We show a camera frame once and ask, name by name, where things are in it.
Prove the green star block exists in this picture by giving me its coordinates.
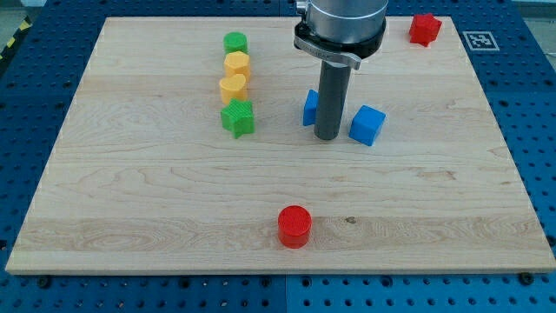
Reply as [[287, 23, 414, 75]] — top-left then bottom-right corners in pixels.
[[221, 98, 255, 138]]

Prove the green cylinder block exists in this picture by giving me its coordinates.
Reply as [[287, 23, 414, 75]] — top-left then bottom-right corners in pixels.
[[222, 31, 248, 54]]

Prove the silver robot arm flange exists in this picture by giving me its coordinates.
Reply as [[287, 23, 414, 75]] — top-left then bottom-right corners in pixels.
[[294, 0, 388, 70]]

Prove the red cylinder block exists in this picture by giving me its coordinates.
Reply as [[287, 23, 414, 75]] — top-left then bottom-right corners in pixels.
[[277, 205, 312, 249]]

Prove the wooden board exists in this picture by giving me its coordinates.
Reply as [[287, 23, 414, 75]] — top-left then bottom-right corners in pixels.
[[6, 17, 555, 276]]

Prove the blue block behind rod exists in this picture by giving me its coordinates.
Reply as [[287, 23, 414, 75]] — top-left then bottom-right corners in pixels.
[[302, 90, 318, 126]]

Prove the yellow hexagon block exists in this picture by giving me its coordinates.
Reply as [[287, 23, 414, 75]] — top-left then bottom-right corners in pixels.
[[223, 50, 251, 82]]

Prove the white fiducial marker tag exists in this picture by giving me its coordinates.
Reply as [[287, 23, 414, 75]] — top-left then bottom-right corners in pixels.
[[463, 30, 500, 51]]

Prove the yellow heart block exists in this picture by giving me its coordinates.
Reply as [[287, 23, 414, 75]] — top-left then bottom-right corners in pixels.
[[219, 74, 248, 105]]

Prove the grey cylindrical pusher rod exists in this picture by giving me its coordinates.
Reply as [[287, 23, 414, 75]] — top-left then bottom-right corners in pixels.
[[314, 61, 351, 140]]

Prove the blue cube block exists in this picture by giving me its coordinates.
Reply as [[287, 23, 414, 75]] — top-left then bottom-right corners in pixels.
[[348, 105, 387, 146]]

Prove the red star block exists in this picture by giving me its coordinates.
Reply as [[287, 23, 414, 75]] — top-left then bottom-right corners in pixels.
[[408, 13, 442, 47]]

